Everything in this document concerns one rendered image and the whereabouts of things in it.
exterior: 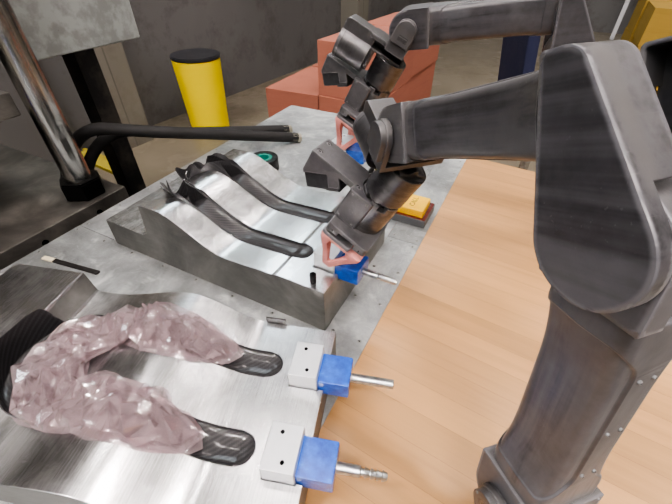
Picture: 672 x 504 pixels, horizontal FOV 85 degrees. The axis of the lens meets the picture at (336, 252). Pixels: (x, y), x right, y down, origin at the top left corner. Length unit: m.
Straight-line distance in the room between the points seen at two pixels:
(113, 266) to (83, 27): 0.66
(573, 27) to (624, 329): 0.53
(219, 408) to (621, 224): 0.44
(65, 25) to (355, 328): 1.01
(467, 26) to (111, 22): 0.94
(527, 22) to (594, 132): 0.52
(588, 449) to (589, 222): 0.17
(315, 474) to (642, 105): 0.40
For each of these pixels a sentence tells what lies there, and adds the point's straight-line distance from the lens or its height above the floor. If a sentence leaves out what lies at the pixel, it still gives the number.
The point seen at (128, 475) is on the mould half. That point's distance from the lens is 0.48.
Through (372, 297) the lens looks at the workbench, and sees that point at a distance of 0.67.
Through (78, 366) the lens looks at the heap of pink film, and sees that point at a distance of 0.57.
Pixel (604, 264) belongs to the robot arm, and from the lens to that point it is 0.21.
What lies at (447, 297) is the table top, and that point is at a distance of 0.70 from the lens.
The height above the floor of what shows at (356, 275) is 0.90.
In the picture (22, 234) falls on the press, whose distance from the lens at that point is 1.08.
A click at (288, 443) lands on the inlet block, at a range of 0.44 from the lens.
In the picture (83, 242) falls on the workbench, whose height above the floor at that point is 0.80.
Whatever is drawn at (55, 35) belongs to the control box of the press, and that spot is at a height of 1.11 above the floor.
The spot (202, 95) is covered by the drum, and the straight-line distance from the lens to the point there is 3.37.
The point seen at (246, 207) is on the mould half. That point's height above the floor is 0.90.
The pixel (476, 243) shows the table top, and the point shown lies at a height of 0.80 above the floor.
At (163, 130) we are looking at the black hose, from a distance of 1.09.
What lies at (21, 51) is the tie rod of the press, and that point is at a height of 1.12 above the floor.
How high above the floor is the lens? 1.29
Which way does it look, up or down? 40 degrees down
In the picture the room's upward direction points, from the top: straight up
